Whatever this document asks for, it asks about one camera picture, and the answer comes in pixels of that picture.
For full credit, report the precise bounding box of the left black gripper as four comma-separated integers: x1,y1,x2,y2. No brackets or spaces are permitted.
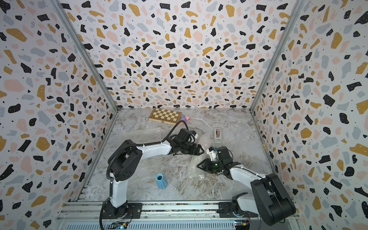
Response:
181,144,207,156

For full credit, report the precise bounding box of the small blue ribbed vase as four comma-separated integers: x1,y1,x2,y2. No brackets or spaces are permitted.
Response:
156,173,168,189

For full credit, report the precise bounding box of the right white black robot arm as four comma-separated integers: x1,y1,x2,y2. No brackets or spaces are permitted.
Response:
197,147,296,226

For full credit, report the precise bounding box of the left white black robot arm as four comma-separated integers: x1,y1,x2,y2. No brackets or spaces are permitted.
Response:
99,128,205,223

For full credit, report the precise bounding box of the clear tape dispenser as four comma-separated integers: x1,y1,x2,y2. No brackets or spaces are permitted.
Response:
214,128,222,144

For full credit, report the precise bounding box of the purple orange small toy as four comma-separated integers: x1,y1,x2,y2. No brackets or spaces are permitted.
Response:
180,115,186,123

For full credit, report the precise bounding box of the wooden chessboard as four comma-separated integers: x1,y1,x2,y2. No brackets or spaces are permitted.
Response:
149,108,182,125

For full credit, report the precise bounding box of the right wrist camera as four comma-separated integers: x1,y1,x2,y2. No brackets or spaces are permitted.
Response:
206,147,218,162

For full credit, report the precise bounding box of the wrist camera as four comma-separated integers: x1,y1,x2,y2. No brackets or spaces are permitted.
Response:
189,130,198,143
206,147,218,162

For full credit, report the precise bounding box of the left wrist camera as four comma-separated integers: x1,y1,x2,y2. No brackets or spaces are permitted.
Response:
189,130,198,143

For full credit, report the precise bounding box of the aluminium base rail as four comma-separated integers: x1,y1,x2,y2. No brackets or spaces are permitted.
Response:
55,200,304,230

